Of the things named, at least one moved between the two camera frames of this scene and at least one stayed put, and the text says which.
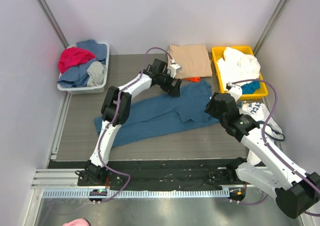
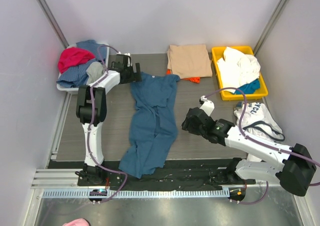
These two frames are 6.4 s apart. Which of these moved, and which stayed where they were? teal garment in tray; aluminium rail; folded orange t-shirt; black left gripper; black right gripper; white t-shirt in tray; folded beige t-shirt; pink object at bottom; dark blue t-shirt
Moved: black left gripper; black right gripper; dark blue t-shirt
Stayed: white t-shirt in tray; folded beige t-shirt; folded orange t-shirt; teal garment in tray; pink object at bottom; aluminium rail
